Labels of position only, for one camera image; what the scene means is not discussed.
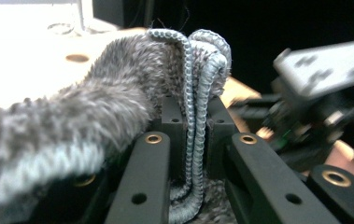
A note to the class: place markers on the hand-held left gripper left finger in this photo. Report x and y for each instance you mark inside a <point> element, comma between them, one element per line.
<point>174,149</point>

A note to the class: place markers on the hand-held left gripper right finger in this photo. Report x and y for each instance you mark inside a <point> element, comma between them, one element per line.
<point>221,149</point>

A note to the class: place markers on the grey knitted cloth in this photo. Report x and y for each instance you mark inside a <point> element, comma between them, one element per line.
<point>87,102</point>

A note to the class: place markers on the black curtain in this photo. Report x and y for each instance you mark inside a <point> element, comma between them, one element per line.
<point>243,31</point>

